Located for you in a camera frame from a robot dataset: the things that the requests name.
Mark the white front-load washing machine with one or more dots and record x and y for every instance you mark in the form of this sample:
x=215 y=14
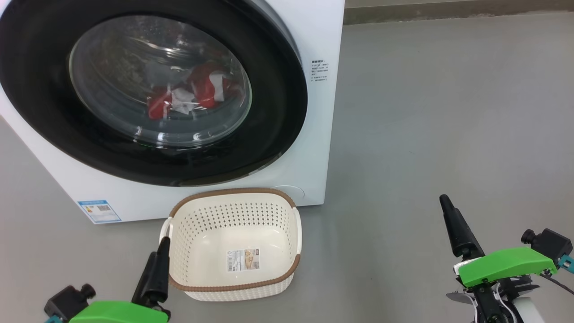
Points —
x=314 y=134

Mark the round white filter cover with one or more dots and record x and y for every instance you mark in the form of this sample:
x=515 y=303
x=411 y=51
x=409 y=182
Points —
x=297 y=193

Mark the cream perforated basket brown rim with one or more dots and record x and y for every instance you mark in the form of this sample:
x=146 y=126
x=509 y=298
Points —
x=280 y=233

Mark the black round glass washer door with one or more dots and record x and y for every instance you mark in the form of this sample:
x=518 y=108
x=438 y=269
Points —
x=278 y=112

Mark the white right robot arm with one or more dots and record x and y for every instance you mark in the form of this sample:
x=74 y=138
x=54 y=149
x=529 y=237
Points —
x=531 y=314

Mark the blue energy label sticker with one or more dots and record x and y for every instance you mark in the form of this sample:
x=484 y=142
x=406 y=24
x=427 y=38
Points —
x=98 y=211

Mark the small black text sticker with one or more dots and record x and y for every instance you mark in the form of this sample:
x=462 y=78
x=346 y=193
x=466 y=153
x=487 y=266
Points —
x=319 y=71

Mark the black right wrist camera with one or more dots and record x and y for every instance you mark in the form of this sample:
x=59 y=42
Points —
x=551 y=244

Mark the red and white garment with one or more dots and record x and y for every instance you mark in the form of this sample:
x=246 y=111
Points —
x=204 y=87

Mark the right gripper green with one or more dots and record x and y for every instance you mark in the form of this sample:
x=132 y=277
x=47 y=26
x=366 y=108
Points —
x=502 y=264

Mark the printed instruction label sticker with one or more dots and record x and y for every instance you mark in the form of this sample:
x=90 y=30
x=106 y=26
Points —
x=243 y=260

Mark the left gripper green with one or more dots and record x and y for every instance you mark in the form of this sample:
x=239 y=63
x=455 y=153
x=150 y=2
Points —
x=116 y=313

